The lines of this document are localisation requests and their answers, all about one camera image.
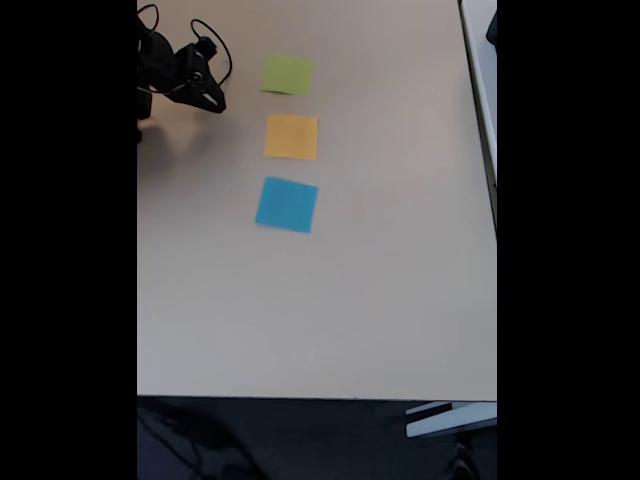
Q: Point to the dark blue object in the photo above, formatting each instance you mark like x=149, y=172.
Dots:
x=493, y=30

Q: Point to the light blue paper square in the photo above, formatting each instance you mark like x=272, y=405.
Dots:
x=286, y=205

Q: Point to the orange paper square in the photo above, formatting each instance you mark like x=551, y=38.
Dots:
x=291, y=136

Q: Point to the white side table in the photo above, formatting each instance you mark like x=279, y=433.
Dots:
x=480, y=75

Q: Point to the green paper square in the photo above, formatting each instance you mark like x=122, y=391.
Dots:
x=287, y=75

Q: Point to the white table leg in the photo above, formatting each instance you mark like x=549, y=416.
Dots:
x=450, y=422

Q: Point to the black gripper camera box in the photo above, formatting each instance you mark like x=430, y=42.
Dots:
x=206, y=47

